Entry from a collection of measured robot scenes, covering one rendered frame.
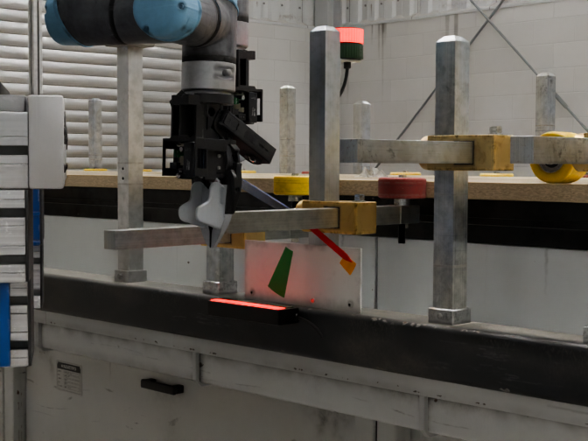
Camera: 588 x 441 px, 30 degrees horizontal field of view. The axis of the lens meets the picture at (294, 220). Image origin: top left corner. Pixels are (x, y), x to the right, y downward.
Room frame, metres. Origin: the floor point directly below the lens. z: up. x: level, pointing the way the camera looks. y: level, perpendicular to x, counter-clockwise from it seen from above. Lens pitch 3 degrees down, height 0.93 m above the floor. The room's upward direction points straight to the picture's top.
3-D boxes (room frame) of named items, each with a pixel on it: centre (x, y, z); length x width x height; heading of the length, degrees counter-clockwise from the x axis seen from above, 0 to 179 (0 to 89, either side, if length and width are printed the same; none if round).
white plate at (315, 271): (1.76, -0.01, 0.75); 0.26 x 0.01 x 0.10; 45
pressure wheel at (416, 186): (1.83, -0.18, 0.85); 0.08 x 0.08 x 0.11
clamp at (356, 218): (1.74, -0.07, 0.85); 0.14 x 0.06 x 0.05; 45
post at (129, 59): (2.12, 0.32, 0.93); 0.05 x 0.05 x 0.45; 45
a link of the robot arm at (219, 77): (1.53, 0.12, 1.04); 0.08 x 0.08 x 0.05
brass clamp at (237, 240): (1.92, 0.11, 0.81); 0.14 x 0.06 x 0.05; 45
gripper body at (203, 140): (1.52, 0.13, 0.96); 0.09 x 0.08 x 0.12; 135
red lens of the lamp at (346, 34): (1.79, -0.08, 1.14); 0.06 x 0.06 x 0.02
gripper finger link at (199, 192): (1.53, 0.14, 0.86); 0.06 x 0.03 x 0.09; 135
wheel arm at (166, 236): (1.87, 0.14, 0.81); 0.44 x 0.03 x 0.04; 135
